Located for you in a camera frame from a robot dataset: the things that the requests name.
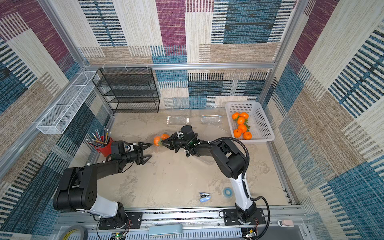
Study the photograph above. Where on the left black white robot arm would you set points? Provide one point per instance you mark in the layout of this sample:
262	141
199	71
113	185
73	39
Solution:
78	191

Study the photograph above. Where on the black wire shelf rack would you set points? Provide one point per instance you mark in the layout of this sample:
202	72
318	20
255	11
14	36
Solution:
128	89

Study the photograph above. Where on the pink white small device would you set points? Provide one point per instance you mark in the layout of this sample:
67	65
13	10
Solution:
285	223

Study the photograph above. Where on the grey tape roll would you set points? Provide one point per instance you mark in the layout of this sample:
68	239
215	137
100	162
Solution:
76	229

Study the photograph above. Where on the clear clamshell container back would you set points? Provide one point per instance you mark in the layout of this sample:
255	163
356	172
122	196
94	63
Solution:
212	119

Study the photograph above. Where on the clear clamshell container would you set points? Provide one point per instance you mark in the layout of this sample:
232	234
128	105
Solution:
212	119
178	120
207	160
159	134

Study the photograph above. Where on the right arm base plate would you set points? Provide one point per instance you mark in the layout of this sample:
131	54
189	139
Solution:
233	217

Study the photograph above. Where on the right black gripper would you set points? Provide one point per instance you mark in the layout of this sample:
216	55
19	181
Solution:
172	142

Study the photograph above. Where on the red pencil cup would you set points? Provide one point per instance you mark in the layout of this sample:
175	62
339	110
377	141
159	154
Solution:
101	141

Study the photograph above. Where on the blue stapler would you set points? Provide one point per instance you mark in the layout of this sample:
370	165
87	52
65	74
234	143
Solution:
204	197

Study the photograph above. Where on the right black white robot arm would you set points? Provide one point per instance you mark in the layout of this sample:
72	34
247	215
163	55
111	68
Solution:
232	158

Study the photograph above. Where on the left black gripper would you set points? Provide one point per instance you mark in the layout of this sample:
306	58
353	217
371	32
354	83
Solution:
141	161

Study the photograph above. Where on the white wire mesh tray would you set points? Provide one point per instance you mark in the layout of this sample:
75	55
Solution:
60	115

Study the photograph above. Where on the orange pair with leaves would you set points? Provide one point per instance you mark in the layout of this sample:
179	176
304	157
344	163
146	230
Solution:
236	116

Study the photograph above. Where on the clear clamshell container front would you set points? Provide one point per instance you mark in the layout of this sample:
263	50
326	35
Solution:
159	134

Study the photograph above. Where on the white plastic perforated basket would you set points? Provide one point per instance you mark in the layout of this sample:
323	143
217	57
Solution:
258	122

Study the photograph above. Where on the blue tape roll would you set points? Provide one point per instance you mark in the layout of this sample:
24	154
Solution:
227	192

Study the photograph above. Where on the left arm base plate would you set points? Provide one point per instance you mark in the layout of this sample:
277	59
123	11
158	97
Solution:
131	220

